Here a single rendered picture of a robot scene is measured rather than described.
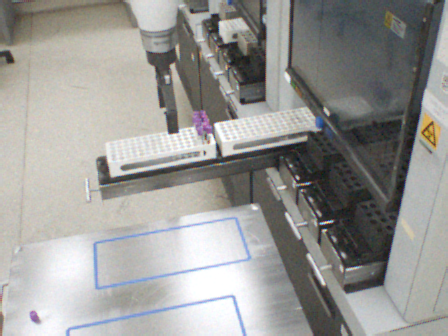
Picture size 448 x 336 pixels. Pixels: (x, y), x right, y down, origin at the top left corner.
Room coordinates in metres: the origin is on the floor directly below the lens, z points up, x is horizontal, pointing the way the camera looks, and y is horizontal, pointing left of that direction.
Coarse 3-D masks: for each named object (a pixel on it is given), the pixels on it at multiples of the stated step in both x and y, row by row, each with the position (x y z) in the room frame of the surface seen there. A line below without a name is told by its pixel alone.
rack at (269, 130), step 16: (288, 112) 1.36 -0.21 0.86; (304, 112) 1.35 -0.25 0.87; (224, 128) 1.30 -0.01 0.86; (240, 128) 1.29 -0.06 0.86; (256, 128) 1.29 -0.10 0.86; (272, 128) 1.28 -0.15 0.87; (288, 128) 1.28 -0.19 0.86; (304, 128) 1.28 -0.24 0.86; (224, 144) 1.23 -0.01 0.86; (240, 144) 1.29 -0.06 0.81; (256, 144) 1.28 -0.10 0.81; (272, 144) 1.26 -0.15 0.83
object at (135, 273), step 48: (48, 240) 0.92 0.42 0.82; (96, 240) 0.91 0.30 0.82; (144, 240) 0.91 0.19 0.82; (192, 240) 0.90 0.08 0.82; (240, 240) 0.89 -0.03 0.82; (0, 288) 0.82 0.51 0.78; (48, 288) 0.78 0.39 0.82; (96, 288) 0.77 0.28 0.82; (144, 288) 0.76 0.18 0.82; (192, 288) 0.76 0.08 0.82; (240, 288) 0.75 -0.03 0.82; (288, 288) 0.74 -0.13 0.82
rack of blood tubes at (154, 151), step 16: (192, 128) 1.30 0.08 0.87; (112, 144) 1.25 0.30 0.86; (128, 144) 1.24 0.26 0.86; (144, 144) 1.23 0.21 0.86; (160, 144) 1.24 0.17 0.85; (176, 144) 1.23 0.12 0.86; (192, 144) 1.22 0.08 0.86; (208, 144) 1.22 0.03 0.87; (112, 160) 1.17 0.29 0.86; (128, 160) 1.17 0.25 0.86; (144, 160) 1.17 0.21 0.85; (160, 160) 1.23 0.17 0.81; (176, 160) 1.23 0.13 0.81; (192, 160) 1.20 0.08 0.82; (112, 176) 1.16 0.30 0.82
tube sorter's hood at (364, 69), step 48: (336, 0) 1.13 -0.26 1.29; (384, 0) 0.94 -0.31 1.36; (432, 0) 0.81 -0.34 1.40; (288, 48) 1.39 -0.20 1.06; (336, 48) 1.11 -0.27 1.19; (384, 48) 0.92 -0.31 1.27; (336, 96) 1.09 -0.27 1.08; (384, 96) 0.89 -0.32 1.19; (336, 144) 1.04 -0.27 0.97; (384, 144) 0.86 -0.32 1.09; (384, 192) 0.83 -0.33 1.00
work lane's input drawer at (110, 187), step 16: (288, 144) 1.26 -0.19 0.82; (304, 144) 1.27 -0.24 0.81; (96, 160) 1.25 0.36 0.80; (208, 160) 1.21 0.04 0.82; (224, 160) 1.22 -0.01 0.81; (240, 160) 1.22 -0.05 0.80; (256, 160) 1.23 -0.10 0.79; (272, 160) 1.24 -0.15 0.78; (128, 176) 1.16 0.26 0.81; (144, 176) 1.17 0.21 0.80; (160, 176) 1.17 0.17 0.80; (176, 176) 1.18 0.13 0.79; (192, 176) 1.19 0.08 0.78; (208, 176) 1.20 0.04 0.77; (224, 176) 1.21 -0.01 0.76; (112, 192) 1.14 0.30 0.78; (128, 192) 1.15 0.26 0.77
